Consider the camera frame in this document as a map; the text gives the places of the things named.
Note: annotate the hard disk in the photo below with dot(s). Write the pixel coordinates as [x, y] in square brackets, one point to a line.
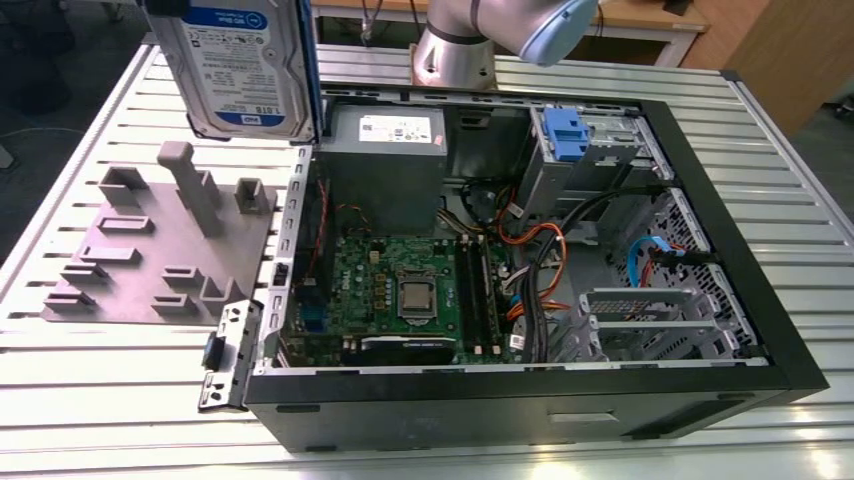
[234, 65]

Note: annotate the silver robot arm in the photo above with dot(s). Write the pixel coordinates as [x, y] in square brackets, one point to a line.
[447, 55]

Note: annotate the silver disk bay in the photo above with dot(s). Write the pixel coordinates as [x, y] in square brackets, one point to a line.
[654, 325]

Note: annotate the black office chair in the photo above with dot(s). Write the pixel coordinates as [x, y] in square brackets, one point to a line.
[34, 55]

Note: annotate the grey parts rack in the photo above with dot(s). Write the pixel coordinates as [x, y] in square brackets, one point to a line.
[154, 250]

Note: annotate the silver power supply unit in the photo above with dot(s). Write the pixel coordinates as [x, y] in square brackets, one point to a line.
[381, 190]

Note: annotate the green motherboard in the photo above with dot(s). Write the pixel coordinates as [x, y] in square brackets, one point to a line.
[427, 250]

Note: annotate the blue plastic drive latch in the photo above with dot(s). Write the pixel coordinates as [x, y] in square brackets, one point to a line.
[566, 135]

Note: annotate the CPU socket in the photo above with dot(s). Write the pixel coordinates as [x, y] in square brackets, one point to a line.
[418, 274]

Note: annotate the silver CPU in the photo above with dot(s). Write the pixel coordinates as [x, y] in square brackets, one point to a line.
[418, 299]

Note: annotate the silver expansion slot latch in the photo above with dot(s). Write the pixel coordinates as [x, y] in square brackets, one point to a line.
[242, 360]

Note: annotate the wooden desk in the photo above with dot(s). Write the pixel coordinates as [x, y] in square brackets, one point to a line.
[654, 17]

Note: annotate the black graphics card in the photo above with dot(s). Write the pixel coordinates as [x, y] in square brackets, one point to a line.
[401, 352]

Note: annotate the black PC case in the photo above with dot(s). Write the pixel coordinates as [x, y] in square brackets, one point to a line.
[468, 415]

